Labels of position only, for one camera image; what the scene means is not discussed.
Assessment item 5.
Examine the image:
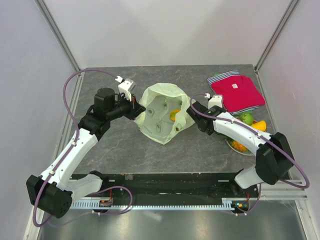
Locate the yellow orange mango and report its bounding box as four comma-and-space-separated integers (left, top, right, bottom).
169, 109, 181, 122

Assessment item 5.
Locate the aluminium frame post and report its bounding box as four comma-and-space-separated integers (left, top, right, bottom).
34, 0, 81, 72
254, 0, 301, 71

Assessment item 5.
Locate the right aluminium frame post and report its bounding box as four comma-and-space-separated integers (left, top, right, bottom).
254, 0, 301, 71

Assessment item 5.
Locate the light blue cable duct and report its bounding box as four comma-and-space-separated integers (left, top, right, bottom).
70, 198, 249, 211

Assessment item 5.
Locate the pale green plastic bag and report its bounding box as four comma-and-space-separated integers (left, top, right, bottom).
134, 83, 195, 145

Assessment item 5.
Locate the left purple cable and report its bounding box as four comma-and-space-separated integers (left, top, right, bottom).
32, 69, 124, 228

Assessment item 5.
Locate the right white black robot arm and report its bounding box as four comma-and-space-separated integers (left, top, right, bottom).
186, 101, 294, 197

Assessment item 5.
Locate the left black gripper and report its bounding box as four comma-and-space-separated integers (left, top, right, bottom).
107, 91, 146, 121

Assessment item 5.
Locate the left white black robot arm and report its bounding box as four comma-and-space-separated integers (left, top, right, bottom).
26, 87, 146, 219

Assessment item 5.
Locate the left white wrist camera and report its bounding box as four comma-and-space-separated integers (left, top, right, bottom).
118, 78, 136, 102

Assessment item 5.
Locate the red folded shirt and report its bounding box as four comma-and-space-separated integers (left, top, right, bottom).
211, 76, 266, 112

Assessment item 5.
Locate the blue white striped shirt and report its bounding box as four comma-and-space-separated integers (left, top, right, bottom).
207, 70, 261, 116

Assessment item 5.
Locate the left aluminium frame post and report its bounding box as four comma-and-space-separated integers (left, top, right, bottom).
34, 0, 81, 72

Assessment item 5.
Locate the green round fruit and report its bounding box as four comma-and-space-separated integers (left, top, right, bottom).
239, 112, 254, 126

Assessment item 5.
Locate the yellow bell pepper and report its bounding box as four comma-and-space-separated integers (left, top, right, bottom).
251, 120, 267, 132

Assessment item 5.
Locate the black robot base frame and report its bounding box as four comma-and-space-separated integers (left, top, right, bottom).
69, 169, 276, 208

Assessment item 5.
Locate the small pineapple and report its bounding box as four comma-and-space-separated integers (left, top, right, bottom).
228, 139, 248, 153

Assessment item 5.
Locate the patterned ceramic plate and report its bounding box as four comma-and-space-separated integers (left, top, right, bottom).
226, 138, 254, 156

